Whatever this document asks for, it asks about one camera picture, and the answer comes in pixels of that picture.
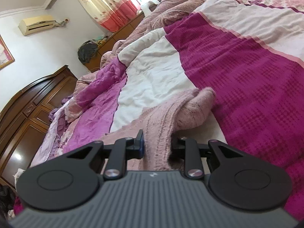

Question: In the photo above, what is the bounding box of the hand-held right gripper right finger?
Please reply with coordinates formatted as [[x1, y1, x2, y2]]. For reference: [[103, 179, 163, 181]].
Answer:
[[171, 136, 250, 179]]

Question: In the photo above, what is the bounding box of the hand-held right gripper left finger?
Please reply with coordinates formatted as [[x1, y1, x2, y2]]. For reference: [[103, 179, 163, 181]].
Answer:
[[63, 129, 144, 180]]

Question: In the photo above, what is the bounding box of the pink knitted sweater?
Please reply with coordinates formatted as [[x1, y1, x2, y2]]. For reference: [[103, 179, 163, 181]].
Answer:
[[102, 87, 217, 172]]

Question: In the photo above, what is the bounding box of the floral purple pink quilt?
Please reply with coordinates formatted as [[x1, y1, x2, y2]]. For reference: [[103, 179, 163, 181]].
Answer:
[[31, 26, 202, 171]]

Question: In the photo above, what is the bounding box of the purple ruffled pillow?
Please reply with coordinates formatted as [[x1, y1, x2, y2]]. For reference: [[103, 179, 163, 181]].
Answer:
[[41, 97, 79, 162]]

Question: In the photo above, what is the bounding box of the magenta white striped blanket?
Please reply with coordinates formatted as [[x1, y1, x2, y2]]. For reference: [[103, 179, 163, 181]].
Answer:
[[164, 0, 304, 219]]

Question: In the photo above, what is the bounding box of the dark grey bag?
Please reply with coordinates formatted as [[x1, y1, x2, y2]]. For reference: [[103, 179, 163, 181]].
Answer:
[[78, 40, 99, 65]]

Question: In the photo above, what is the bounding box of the yellow green bag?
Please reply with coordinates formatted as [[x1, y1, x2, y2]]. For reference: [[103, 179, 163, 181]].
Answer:
[[94, 35, 110, 47]]

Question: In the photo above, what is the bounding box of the low wooden cabinet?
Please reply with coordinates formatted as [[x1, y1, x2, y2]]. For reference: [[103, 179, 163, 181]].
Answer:
[[84, 11, 146, 73]]

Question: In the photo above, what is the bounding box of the carved wooden headboard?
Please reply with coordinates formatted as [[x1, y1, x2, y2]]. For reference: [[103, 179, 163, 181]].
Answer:
[[0, 65, 79, 188]]

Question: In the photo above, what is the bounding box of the pink plush blanket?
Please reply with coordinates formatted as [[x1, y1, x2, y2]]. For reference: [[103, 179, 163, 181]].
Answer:
[[76, 0, 230, 95]]

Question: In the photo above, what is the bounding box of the white cloth bundle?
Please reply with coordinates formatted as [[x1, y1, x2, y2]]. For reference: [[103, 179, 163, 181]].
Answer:
[[140, 0, 160, 15]]

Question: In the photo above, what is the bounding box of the dark cloth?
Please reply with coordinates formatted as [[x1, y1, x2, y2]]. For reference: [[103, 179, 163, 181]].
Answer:
[[0, 185, 17, 220]]

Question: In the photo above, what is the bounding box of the cream and coral curtain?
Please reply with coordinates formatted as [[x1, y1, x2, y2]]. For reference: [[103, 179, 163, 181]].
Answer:
[[68, 0, 148, 33]]

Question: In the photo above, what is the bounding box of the cream wall air conditioner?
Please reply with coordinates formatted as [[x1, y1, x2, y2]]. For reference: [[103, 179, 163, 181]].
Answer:
[[19, 15, 56, 36]]

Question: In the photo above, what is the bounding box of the framed wall picture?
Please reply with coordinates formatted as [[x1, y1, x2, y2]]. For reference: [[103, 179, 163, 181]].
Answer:
[[0, 34, 15, 71]]

